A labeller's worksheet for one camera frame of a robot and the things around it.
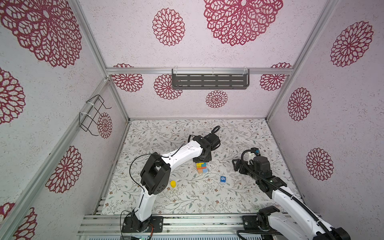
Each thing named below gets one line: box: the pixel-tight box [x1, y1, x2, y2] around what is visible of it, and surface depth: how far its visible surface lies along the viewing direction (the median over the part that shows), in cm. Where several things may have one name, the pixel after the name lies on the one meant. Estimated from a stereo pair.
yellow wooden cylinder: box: [170, 180, 177, 188], surface depth 87 cm
